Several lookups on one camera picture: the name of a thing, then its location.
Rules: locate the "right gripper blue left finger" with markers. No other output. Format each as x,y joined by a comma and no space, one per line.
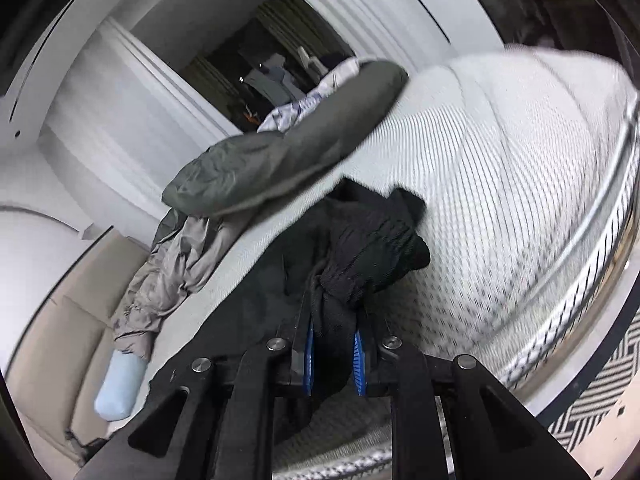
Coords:
302,357

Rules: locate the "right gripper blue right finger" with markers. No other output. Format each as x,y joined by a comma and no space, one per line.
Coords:
363,360

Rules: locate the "black pants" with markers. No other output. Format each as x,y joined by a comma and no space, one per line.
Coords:
344,250

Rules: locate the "light blue pillow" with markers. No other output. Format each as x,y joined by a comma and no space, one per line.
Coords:
118,393

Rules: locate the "grey green duvet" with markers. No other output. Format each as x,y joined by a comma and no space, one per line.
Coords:
213,198

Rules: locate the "white patterned cloth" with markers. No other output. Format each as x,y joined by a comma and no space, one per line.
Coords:
285,117

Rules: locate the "white honeycomb mattress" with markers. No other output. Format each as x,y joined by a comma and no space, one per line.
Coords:
527,161

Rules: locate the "beige upholstered headboard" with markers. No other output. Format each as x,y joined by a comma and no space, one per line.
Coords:
61,361

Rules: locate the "black white patterned rug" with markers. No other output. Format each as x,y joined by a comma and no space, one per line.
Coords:
591,406

